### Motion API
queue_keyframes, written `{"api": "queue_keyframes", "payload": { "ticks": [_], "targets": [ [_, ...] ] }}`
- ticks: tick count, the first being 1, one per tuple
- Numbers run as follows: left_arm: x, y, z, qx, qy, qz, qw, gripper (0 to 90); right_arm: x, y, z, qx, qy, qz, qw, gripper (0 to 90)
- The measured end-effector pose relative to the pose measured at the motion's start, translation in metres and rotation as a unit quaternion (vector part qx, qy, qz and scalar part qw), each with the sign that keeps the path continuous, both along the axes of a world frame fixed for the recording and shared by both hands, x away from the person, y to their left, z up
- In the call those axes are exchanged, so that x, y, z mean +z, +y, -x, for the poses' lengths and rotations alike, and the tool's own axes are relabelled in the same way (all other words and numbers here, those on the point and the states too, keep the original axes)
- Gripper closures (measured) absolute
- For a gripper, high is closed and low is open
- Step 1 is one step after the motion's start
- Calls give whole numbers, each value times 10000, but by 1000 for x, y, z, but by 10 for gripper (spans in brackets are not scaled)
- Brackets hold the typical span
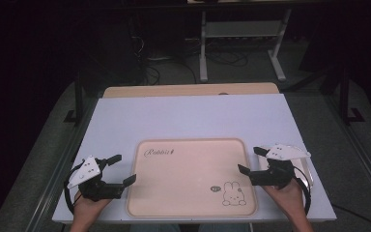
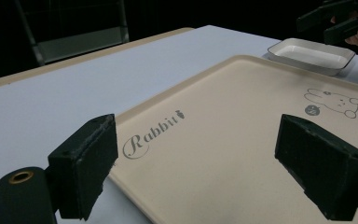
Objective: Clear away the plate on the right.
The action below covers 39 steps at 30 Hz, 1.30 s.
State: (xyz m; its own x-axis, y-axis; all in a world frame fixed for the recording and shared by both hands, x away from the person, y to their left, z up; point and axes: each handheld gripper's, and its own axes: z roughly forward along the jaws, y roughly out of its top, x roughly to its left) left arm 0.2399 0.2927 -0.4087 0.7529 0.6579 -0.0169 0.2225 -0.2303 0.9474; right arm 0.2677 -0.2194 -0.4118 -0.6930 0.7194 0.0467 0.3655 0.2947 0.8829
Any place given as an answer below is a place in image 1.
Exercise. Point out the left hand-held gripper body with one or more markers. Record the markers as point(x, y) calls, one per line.
point(87, 170)

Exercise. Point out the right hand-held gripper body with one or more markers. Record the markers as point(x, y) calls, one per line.
point(280, 174)

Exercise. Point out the person's right hand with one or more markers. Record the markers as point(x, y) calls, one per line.
point(288, 199)

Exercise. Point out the person's left hand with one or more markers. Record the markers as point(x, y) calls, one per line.
point(87, 208)

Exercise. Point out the pink tray with rabbit print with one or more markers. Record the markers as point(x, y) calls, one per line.
point(186, 180)

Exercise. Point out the black metal stand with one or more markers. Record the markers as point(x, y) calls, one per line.
point(346, 96)
point(79, 100)

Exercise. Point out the white board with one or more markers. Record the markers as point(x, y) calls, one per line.
point(186, 119)

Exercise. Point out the wooden table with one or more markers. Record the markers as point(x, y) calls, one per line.
point(190, 89)

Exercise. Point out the aluminium rail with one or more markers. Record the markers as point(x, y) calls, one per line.
point(360, 148)
point(58, 180)

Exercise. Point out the white metal desk frame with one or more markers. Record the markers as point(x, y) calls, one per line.
point(241, 29)

